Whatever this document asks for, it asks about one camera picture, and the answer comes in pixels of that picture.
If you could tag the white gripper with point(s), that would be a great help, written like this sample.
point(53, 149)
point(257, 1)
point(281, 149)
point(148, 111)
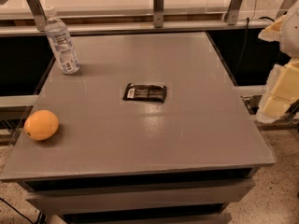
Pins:
point(291, 32)

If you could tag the clear plastic water bottle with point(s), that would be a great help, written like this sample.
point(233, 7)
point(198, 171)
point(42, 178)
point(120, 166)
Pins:
point(60, 42)

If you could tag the black rxbar chocolate wrapper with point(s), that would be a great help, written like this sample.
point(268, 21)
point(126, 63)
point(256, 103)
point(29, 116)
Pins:
point(148, 93)

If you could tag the grey upper drawer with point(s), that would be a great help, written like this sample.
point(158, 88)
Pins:
point(120, 198)

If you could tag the orange fruit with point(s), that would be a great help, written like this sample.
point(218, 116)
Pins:
point(41, 125)

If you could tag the right metal bracket post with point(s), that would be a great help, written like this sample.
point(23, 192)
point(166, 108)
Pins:
point(231, 16)

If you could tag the metal bracket post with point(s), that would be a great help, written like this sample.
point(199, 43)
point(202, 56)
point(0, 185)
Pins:
point(231, 16)
point(158, 13)
point(38, 14)

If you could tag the middle metal bracket post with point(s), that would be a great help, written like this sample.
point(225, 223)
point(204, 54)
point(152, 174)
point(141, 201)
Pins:
point(158, 13)

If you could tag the left metal bracket post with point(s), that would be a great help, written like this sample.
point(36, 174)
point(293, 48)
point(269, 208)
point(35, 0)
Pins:
point(38, 14)

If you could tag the black cable floor left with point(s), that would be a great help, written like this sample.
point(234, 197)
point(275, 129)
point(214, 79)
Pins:
point(41, 218)

